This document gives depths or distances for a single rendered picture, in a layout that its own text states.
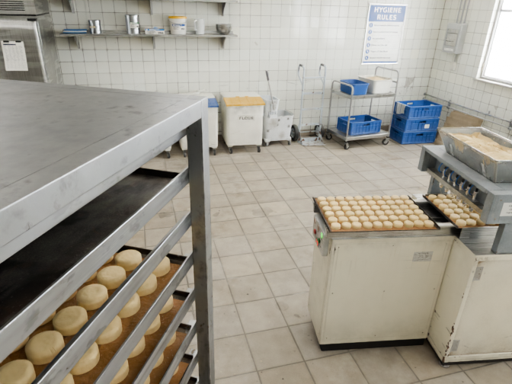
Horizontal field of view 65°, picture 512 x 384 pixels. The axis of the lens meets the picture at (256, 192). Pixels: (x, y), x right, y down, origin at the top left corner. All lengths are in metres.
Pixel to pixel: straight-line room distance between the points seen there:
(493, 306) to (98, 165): 2.41
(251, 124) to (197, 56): 1.23
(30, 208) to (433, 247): 2.23
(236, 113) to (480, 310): 3.97
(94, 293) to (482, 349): 2.43
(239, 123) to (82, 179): 5.22
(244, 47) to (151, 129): 5.61
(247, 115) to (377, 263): 3.67
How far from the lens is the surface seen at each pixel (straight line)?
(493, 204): 2.21
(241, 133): 5.67
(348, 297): 2.45
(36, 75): 5.18
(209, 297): 0.87
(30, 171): 0.43
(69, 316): 0.72
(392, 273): 2.43
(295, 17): 6.32
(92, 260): 0.52
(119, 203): 0.67
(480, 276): 2.45
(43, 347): 0.69
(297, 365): 2.64
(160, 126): 0.55
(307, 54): 6.44
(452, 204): 2.63
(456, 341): 2.70
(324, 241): 2.23
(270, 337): 2.78
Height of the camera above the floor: 1.97
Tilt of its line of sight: 25 degrees down
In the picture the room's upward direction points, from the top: 2 degrees clockwise
